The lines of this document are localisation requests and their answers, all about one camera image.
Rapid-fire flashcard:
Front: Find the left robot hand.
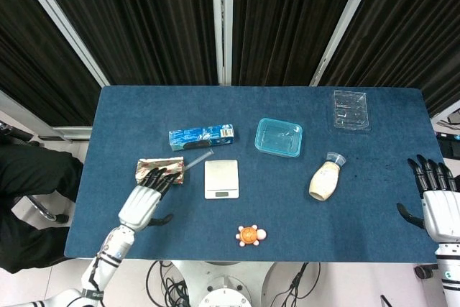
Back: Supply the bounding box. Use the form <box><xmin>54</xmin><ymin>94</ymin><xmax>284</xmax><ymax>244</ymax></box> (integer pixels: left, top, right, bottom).
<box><xmin>117</xmin><ymin>167</ymin><xmax>183</xmax><ymax>232</ymax></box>

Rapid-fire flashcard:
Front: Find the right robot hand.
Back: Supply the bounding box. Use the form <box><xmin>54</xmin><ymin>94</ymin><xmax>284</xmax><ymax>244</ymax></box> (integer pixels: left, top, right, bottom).
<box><xmin>396</xmin><ymin>155</ymin><xmax>460</xmax><ymax>243</ymax></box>

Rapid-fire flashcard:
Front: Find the brown snack packet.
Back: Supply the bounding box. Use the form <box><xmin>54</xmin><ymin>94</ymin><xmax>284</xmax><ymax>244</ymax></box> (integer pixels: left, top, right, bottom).
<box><xmin>135</xmin><ymin>156</ymin><xmax>185</xmax><ymax>186</ymax></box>

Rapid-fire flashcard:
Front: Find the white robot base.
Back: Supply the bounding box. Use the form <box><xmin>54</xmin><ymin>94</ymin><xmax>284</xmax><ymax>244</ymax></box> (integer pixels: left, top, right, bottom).
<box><xmin>168</xmin><ymin>260</ymin><xmax>288</xmax><ymax>307</ymax></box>

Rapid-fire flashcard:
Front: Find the small white kitchen scale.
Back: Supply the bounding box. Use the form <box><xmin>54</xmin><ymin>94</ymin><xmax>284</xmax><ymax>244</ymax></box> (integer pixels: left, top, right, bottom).
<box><xmin>203</xmin><ymin>159</ymin><xmax>240</xmax><ymax>200</ymax></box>

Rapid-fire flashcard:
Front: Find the black caster wheel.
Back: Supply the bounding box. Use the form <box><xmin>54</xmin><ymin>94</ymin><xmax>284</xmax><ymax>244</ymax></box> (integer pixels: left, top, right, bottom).
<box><xmin>414</xmin><ymin>265</ymin><xmax>438</xmax><ymax>280</ymax></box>

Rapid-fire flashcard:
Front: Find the clear plastic straw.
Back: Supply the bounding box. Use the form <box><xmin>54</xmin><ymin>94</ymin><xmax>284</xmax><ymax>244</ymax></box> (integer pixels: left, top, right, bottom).
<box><xmin>183</xmin><ymin>151</ymin><xmax>215</xmax><ymax>170</ymax></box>

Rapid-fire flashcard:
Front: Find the blue cookie box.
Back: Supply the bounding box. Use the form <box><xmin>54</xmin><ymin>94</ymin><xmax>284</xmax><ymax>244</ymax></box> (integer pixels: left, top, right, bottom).
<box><xmin>168</xmin><ymin>123</ymin><xmax>236</xmax><ymax>152</ymax></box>

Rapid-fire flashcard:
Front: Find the blue felt table cloth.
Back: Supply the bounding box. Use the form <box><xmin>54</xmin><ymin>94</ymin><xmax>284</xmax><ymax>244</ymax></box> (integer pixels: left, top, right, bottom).
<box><xmin>63</xmin><ymin>86</ymin><xmax>460</xmax><ymax>263</ymax></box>

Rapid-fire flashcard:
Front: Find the person in black clothes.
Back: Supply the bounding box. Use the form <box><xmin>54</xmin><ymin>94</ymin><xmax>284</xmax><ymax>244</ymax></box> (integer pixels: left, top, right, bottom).
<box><xmin>0</xmin><ymin>143</ymin><xmax>84</xmax><ymax>275</ymax></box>

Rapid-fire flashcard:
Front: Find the orange turtle toy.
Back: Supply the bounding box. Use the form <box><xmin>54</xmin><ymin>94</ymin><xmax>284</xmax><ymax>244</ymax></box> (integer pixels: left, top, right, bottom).
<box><xmin>235</xmin><ymin>224</ymin><xmax>267</xmax><ymax>248</ymax></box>

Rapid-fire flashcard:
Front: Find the cream bottle with clear cap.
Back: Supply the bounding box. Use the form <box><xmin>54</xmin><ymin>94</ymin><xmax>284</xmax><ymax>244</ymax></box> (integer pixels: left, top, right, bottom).
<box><xmin>308</xmin><ymin>151</ymin><xmax>347</xmax><ymax>202</ymax></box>

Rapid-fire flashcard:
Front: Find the clear plastic blister tray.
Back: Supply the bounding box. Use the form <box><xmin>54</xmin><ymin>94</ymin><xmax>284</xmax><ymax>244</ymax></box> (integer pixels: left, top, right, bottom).
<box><xmin>326</xmin><ymin>89</ymin><xmax>372</xmax><ymax>135</ymax></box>

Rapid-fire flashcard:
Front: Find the teal-rimmed clear plastic container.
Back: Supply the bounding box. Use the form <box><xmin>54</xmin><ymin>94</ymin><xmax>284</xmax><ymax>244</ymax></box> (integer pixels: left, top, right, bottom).
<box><xmin>254</xmin><ymin>117</ymin><xmax>303</xmax><ymax>159</ymax></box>

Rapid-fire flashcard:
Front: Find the black pleated curtain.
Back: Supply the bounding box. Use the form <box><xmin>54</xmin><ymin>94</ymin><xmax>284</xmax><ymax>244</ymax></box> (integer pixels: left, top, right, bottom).
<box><xmin>30</xmin><ymin>0</ymin><xmax>219</xmax><ymax>86</ymax></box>
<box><xmin>0</xmin><ymin>0</ymin><xmax>102</xmax><ymax>127</ymax></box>
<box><xmin>321</xmin><ymin>0</ymin><xmax>460</xmax><ymax>118</ymax></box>
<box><xmin>231</xmin><ymin>0</ymin><xmax>362</xmax><ymax>88</ymax></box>

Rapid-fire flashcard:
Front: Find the black cable bundle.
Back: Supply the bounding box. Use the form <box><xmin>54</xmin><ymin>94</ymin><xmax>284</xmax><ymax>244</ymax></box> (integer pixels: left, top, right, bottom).
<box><xmin>145</xmin><ymin>260</ymin><xmax>191</xmax><ymax>307</ymax></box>
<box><xmin>269</xmin><ymin>262</ymin><xmax>321</xmax><ymax>307</ymax></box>

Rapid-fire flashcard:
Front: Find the white frame base rail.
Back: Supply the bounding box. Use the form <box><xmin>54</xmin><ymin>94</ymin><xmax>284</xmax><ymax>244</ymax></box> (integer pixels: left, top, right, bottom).
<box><xmin>0</xmin><ymin>89</ymin><xmax>93</xmax><ymax>142</ymax></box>

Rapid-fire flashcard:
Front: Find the white frame post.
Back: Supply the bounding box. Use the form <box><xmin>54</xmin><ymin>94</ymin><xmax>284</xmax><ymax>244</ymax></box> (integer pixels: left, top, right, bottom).
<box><xmin>9</xmin><ymin>0</ymin><xmax>111</xmax><ymax>88</ymax></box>
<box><xmin>211</xmin><ymin>0</ymin><xmax>234</xmax><ymax>87</ymax></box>
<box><xmin>309</xmin><ymin>0</ymin><xmax>382</xmax><ymax>88</ymax></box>

